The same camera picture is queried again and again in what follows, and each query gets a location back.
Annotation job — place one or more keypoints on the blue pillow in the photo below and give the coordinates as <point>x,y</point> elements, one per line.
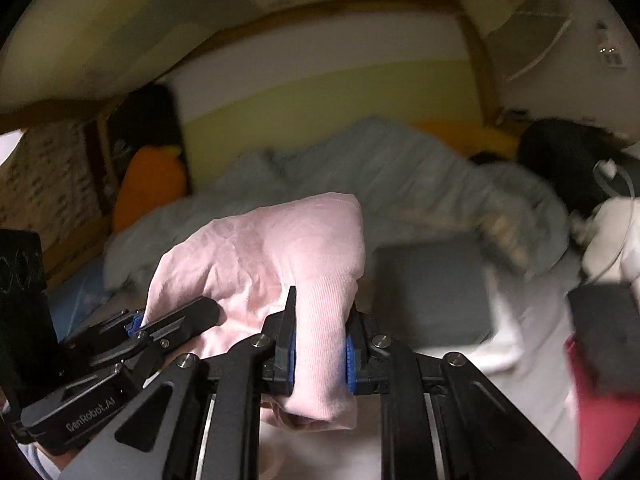
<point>76,299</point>

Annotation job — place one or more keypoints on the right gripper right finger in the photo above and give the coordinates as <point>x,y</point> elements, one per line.
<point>361,369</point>

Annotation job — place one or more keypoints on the folded dark grey garment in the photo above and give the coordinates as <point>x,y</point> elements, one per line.
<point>432,294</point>

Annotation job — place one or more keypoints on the green and white mattress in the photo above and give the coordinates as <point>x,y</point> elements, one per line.
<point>296,85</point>

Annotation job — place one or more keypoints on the white plush toy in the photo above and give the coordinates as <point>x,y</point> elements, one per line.
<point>610,235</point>

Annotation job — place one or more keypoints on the folded white garment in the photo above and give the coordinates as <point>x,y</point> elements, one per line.
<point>503,348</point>

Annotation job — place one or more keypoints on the pink printed t-shirt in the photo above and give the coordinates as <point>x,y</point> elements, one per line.
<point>247,264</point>

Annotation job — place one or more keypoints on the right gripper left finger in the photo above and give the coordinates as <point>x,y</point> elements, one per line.
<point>280,327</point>

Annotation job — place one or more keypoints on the wooden bed frame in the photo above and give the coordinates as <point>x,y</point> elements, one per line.
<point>64,175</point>

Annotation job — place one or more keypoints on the orange plush pillow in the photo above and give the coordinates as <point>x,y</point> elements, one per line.
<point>155,177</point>

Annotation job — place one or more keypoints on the red notebook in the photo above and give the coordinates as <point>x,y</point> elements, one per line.
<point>605,423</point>

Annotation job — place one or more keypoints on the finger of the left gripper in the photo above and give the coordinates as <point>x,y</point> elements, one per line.
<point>104,335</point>
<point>165,334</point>

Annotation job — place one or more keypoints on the grey-green crumpled blanket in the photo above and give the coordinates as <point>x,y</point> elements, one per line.
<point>409,184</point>

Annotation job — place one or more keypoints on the grey printed bed sheet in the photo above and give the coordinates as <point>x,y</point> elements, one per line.
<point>524,359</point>

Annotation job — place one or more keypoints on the wall power socket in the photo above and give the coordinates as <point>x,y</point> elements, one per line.
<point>609,50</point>

